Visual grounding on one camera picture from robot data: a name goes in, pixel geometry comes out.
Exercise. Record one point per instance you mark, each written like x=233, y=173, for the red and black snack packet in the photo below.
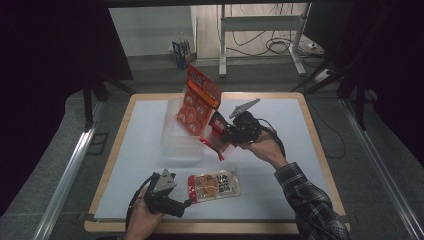
x=216, y=133

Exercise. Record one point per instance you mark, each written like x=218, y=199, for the blue packet on floor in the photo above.
x=181, y=55

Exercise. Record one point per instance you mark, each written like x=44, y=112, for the black tripod stand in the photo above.
x=360, y=103

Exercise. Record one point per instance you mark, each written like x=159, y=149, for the white metal stand frame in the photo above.
x=260, y=23

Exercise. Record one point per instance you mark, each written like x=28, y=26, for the black curtain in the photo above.
x=396, y=66
x=43, y=66

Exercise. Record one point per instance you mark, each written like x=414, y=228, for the large orange snack bag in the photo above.
x=196, y=103

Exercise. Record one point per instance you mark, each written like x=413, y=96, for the beige snack packet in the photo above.
x=215, y=186

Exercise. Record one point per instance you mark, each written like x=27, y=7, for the aluminium floor rail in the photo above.
x=383, y=166
x=66, y=176

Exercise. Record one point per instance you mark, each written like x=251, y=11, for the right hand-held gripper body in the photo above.
x=246, y=128

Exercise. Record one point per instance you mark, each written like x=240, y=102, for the person's left hand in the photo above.
x=141, y=221

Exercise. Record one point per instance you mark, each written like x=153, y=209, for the person's right hand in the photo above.
x=268, y=148

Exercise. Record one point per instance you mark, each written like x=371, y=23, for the white table mat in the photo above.
x=133, y=150

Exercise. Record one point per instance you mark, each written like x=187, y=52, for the black floor socket plate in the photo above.
x=97, y=144

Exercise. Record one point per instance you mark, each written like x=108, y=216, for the white power strip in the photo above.
x=322, y=75

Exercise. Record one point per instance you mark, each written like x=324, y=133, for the clear plastic container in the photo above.
x=176, y=143

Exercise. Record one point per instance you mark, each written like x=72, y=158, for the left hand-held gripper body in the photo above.
x=160, y=196

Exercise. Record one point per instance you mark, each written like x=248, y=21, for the black stand legs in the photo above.
x=88, y=106

